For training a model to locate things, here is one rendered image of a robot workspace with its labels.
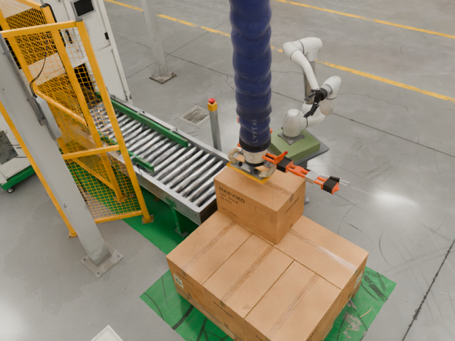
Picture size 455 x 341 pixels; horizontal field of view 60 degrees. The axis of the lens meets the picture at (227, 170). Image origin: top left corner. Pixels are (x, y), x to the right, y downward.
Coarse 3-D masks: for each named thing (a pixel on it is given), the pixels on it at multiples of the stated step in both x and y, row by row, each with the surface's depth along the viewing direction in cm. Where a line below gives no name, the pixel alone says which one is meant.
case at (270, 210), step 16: (224, 176) 308; (240, 176) 307; (272, 176) 304; (288, 176) 303; (224, 192) 310; (240, 192) 294; (256, 192) 293; (272, 192) 292; (288, 192) 290; (304, 192) 308; (224, 208) 325; (240, 208) 308; (256, 208) 293; (272, 208) 280; (288, 208) 294; (256, 224) 307; (272, 224) 292; (288, 224) 308; (272, 240) 305
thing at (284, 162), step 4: (284, 156) 272; (280, 160) 271; (284, 160) 271; (288, 160) 270; (292, 160) 268; (276, 164) 268; (280, 164) 268; (284, 164) 268; (288, 164) 266; (276, 168) 271; (280, 168) 269; (284, 168) 265; (284, 172) 267
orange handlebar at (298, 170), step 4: (264, 156) 276; (272, 156) 276; (268, 160) 274; (272, 160) 273; (292, 164) 268; (288, 168) 266; (296, 168) 264; (300, 168) 264; (292, 172) 264; (296, 172) 262; (300, 172) 262; (304, 172) 263; (308, 172) 262; (304, 176) 260; (316, 180) 256; (320, 180) 257; (324, 180) 255; (320, 184) 253; (336, 188) 249
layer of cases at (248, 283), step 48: (192, 240) 315; (240, 240) 311; (288, 240) 308; (336, 240) 304; (192, 288) 305; (240, 288) 281; (288, 288) 278; (336, 288) 275; (240, 336) 292; (288, 336) 253
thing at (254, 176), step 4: (240, 160) 293; (228, 164) 291; (232, 164) 290; (236, 164) 289; (240, 164) 286; (232, 168) 289; (236, 168) 287; (240, 168) 286; (256, 168) 285; (240, 172) 285; (244, 172) 284; (248, 172) 283; (252, 172) 282; (256, 172) 279; (260, 172) 282; (248, 176) 281; (252, 176) 280; (256, 176) 279; (256, 180) 278; (260, 180) 277; (264, 180) 276
